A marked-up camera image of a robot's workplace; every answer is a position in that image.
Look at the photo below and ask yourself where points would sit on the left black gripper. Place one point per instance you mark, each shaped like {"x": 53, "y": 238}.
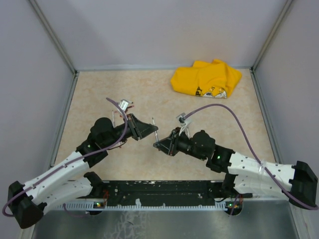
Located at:
{"x": 139, "y": 129}

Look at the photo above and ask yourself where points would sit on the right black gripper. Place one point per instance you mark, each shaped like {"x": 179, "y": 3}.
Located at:
{"x": 169, "y": 145}

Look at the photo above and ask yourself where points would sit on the white pen red tip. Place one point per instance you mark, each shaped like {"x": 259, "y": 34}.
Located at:
{"x": 113, "y": 119}

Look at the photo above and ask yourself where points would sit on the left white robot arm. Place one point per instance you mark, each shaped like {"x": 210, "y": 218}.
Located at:
{"x": 70, "y": 179}

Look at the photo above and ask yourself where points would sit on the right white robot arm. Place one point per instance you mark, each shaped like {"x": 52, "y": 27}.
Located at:
{"x": 296, "y": 183}

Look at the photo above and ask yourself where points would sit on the yellow folded t-shirt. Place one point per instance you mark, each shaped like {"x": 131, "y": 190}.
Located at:
{"x": 204, "y": 79}

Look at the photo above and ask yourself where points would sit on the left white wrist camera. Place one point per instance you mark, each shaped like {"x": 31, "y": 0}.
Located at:
{"x": 123, "y": 104}

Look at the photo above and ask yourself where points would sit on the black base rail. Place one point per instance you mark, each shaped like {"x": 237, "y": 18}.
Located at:
{"x": 156, "y": 193}

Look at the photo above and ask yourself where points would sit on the white slotted cable duct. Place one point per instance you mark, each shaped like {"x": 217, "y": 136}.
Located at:
{"x": 96, "y": 206}

